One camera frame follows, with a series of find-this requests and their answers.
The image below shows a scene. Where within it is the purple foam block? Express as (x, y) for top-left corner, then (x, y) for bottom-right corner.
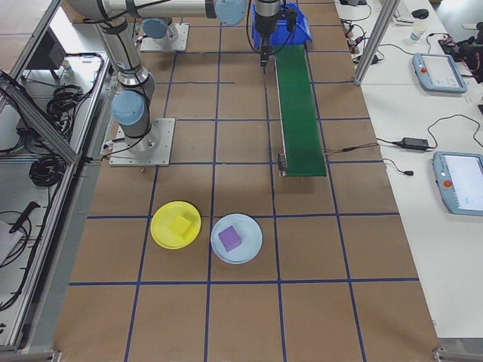
(217, 225), (243, 253)

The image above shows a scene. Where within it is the yellow foam block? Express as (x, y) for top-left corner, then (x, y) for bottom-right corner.
(168, 214), (193, 241)

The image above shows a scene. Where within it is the light blue plastic plate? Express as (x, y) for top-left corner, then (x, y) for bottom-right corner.
(210, 213), (263, 265)

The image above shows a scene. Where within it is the yellow plastic plate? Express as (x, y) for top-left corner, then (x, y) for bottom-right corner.
(150, 201), (202, 250)

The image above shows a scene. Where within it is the blue plastic storage bin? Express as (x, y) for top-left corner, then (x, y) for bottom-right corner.
(251, 2), (313, 52)

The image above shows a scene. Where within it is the green conveyor belt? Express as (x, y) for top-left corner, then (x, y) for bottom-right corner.
(273, 44), (328, 179)

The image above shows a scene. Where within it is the white keyboard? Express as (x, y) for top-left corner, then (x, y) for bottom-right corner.
(393, 0), (415, 24)

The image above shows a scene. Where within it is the blue grey teach pendant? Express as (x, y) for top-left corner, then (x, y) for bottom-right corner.
(411, 52), (469, 94)
(432, 150), (483, 216)

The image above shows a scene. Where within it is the black electronics device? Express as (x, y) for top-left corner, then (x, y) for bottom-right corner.
(438, 32), (483, 83)

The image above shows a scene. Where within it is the black monitor box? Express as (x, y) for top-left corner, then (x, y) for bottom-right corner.
(24, 26), (68, 81)

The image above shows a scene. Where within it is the white desk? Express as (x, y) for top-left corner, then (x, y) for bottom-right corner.
(334, 0), (483, 340)

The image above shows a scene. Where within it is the white paper sheet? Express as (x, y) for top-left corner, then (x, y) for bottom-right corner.
(0, 218), (29, 265)

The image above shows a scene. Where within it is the white square base plate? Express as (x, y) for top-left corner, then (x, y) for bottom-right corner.
(140, 24), (189, 53)
(108, 118), (177, 167)

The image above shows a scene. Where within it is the aluminium profile post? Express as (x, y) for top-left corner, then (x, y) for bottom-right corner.
(353, 0), (401, 87)

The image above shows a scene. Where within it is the thin black wire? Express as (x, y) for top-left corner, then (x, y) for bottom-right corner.
(324, 143), (379, 155)

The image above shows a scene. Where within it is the thin red wire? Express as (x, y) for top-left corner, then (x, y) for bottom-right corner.
(324, 143), (379, 155)

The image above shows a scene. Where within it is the black cable coil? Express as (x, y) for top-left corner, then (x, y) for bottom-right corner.
(45, 84), (91, 118)
(29, 154), (63, 189)

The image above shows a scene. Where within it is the V-shaped metal bar frame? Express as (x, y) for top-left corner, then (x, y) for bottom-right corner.
(0, 0), (114, 351)

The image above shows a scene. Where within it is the aluminium profile rail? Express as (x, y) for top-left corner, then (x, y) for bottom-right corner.
(0, 348), (61, 362)
(432, 346), (483, 362)

